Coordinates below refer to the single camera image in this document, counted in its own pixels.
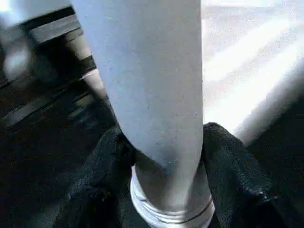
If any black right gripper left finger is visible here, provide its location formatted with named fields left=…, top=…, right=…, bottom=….
left=54, top=127, right=136, bottom=228

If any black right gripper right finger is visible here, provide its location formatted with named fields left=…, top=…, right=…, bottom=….
left=201, top=122, right=304, bottom=228

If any white plastic table leg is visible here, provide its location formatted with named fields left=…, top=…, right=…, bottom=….
left=70, top=0, right=216, bottom=228

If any white plastic table top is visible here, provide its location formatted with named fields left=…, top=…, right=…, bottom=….
left=80, top=0, right=304, bottom=148

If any black work mat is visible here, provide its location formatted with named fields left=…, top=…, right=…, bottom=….
left=0, top=90, right=304, bottom=228

